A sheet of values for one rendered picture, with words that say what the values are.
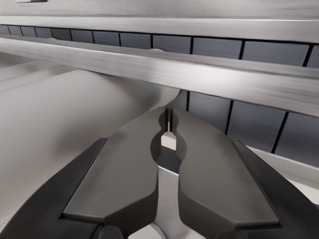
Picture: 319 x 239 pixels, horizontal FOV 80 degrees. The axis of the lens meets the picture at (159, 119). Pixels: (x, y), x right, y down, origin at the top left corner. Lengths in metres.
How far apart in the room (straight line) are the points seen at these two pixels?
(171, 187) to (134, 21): 0.19
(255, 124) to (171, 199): 0.16
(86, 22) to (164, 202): 0.25
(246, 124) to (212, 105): 0.03
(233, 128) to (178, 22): 0.10
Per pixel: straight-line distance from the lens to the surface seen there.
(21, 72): 0.20
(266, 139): 0.17
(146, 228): 0.35
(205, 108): 0.18
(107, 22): 0.22
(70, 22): 0.27
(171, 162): 0.25
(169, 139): 0.16
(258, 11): 0.20
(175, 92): 0.16
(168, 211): 0.30
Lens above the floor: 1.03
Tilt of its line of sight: 47 degrees down
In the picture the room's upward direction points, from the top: 129 degrees counter-clockwise
